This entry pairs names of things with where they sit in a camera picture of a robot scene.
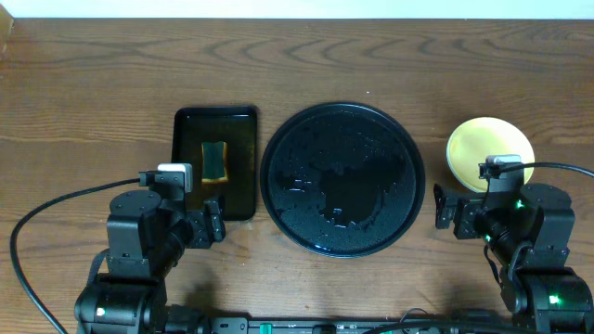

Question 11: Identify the black rectangular tray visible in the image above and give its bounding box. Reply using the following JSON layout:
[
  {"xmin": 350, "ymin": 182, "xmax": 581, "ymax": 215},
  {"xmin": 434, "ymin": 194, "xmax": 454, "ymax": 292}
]
[{"xmin": 171, "ymin": 106, "xmax": 257, "ymax": 221}]

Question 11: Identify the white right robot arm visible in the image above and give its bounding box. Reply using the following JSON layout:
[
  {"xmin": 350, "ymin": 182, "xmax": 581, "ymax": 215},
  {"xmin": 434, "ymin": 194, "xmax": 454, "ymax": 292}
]
[{"xmin": 433, "ymin": 184, "xmax": 593, "ymax": 333}]

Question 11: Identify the yellow plate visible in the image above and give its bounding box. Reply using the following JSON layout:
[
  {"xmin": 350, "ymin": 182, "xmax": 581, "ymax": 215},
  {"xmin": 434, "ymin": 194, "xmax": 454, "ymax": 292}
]
[{"xmin": 445, "ymin": 117, "xmax": 535, "ymax": 192}]

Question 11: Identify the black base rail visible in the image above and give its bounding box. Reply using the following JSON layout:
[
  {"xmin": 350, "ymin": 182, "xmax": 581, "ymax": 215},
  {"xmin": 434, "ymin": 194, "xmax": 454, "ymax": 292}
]
[{"xmin": 200, "ymin": 316, "xmax": 502, "ymax": 334}]

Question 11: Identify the green and yellow sponge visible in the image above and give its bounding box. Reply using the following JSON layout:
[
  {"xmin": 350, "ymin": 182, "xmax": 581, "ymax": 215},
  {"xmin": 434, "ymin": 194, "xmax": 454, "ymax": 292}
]
[{"xmin": 201, "ymin": 141, "xmax": 228, "ymax": 184}]

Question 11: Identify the black round tray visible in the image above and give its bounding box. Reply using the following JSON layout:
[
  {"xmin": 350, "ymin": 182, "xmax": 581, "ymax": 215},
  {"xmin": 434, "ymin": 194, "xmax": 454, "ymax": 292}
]
[{"xmin": 260, "ymin": 102, "xmax": 426, "ymax": 258}]

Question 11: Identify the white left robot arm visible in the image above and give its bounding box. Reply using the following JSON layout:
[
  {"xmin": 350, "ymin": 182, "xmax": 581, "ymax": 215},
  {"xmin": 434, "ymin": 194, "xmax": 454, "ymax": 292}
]
[{"xmin": 74, "ymin": 190, "xmax": 226, "ymax": 334}]

